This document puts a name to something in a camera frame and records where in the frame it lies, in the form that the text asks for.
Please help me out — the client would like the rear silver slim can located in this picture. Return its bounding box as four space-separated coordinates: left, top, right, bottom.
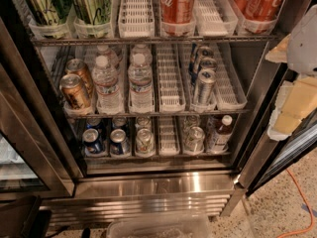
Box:
188 44 213 73

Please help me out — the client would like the orange cable on floor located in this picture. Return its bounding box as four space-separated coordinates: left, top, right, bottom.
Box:
276 168 315 238

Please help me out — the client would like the front gold can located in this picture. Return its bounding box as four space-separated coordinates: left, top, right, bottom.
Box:
59 73 91 110

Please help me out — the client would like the silver can bottom shelf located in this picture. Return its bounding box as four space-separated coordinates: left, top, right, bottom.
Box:
184 126 205 154

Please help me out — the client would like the right front red cola can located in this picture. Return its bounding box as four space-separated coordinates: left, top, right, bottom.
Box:
244 0 282 22

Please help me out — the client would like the rear left blue can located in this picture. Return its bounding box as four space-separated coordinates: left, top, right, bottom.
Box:
86 118 106 140

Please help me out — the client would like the front silver slim can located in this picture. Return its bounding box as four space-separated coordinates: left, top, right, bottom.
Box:
193 68 216 105

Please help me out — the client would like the left green can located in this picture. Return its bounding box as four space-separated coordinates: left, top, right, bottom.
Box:
26 0 71 26

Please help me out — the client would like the blue can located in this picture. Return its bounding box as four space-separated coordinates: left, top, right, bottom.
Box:
111 117 129 134
110 129 131 156
82 128 104 154
86 118 106 140

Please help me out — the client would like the silver slim can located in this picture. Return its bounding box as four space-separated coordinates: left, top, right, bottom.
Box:
193 68 216 105
191 57 218 84
188 44 213 73

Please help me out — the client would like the green can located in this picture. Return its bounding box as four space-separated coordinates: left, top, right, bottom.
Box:
26 0 71 26
72 0 111 25

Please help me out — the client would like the empty white tray top shelf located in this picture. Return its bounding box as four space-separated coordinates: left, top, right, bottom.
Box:
118 0 155 38

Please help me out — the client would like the empty white tray shelf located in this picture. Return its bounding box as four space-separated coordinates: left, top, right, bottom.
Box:
157 44 186 113
118 0 155 38

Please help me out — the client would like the front left blue can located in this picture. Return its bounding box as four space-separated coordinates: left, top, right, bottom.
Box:
82 128 104 154

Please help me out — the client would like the white patterned can bottom shelf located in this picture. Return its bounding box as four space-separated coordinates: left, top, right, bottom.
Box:
136 129 155 154

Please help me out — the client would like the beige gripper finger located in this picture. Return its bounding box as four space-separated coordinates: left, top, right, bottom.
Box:
265 35 290 63
267 76 317 141

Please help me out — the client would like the right green can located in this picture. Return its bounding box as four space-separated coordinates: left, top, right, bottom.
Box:
72 0 111 25

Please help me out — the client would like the gold can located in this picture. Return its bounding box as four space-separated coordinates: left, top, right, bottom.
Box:
65 59 93 96
59 73 91 110

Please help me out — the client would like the water bottle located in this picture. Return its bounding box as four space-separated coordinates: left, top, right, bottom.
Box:
97 45 119 68
91 56 120 114
128 54 153 113
130 44 153 64

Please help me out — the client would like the empty white tray middle shelf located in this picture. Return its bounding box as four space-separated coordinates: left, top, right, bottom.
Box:
157 44 186 113

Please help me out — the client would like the centre red cola can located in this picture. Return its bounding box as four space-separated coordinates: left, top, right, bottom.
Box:
160 0 195 24

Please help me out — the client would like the rear gold can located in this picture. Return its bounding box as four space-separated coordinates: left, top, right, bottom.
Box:
65 59 93 96

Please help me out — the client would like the open fridge door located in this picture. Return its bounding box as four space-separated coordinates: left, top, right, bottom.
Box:
235 59 317 196

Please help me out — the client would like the brown drink bottle white cap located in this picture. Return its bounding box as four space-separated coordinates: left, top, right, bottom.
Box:
207 115 233 153

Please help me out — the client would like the middle silver slim can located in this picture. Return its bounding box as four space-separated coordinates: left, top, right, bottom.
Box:
191 57 218 84

